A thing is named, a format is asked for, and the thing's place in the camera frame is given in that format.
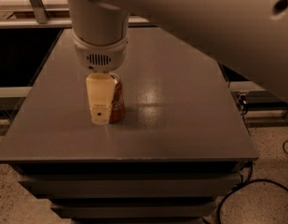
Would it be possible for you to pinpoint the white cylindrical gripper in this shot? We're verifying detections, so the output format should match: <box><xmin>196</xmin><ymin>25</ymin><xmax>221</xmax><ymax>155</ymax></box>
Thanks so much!
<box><xmin>72</xmin><ymin>32</ymin><xmax>128</xmax><ymax>125</ymax></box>

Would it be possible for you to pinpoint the red Coca-Cola can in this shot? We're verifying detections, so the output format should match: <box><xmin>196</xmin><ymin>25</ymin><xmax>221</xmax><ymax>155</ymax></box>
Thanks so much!
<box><xmin>110</xmin><ymin>73</ymin><xmax>126</xmax><ymax>123</ymax></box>

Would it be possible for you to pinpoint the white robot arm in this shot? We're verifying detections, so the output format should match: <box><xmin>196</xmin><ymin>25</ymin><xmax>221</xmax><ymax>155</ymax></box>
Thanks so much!
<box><xmin>67</xmin><ymin>0</ymin><xmax>288</xmax><ymax>104</ymax></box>

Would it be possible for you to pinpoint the grey drawer cabinet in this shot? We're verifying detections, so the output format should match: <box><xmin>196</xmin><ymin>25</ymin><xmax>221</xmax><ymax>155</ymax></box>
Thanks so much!
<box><xmin>0</xmin><ymin>28</ymin><xmax>258</xmax><ymax>224</ymax></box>

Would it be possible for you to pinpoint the metal window railing frame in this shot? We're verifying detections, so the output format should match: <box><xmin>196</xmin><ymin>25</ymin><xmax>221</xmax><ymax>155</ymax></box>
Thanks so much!
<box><xmin>0</xmin><ymin>0</ymin><xmax>151</xmax><ymax>30</ymax></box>

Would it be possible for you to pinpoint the black floor cable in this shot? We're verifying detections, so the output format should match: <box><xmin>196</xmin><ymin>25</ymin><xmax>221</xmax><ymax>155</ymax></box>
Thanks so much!
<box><xmin>215</xmin><ymin>161</ymin><xmax>288</xmax><ymax>224</ymax></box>

